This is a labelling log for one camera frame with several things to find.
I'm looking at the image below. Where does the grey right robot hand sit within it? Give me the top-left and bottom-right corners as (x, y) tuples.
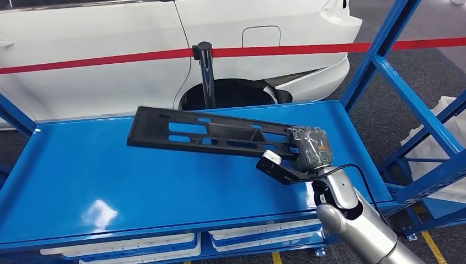
(286, 125), (334, 172)

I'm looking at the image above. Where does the long black plastic part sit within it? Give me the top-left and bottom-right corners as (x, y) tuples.
(126, 106), (303, 161)

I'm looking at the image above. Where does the blue steel shelf rack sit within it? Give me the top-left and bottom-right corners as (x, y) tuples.
(0, 0), (466, 264)
(378, 91), (466, 241)

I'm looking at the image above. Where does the white car body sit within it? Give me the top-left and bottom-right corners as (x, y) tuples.
(0, 0), (363, 130)

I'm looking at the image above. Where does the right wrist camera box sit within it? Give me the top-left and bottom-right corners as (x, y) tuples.
(256, 150), (318, 186)

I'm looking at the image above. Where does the black stanchion post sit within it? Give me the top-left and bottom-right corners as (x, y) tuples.
(192, 41), (216, 110)

